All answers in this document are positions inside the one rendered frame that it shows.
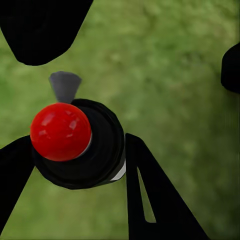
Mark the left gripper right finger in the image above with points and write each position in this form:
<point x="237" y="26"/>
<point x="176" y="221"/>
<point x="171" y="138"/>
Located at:
<point x="174" y="220"/>

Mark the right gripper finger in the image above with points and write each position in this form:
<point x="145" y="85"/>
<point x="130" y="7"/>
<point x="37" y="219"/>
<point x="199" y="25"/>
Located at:
<point x="51" y="26"/>
<point x="13" y="23"/>

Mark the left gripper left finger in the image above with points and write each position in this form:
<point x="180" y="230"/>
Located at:
<point x="16" y="165"/>

